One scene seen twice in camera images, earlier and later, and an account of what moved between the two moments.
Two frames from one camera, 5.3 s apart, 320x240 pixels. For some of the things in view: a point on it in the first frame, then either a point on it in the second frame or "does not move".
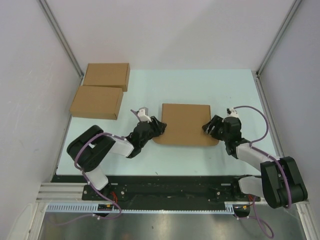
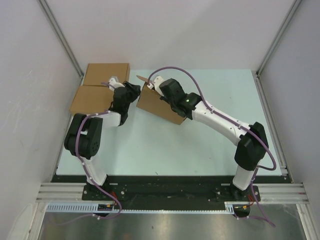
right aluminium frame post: (294, 4) does not move
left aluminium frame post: (52, 19) does not move
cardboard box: (184, 125) to (150, 100)
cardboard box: (97, 102) does not move
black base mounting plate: (145, 188) does not move
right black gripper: (216, 121) to (162, 98)
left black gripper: (158, 127) to (134, 90)
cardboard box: (108, 74) does not move
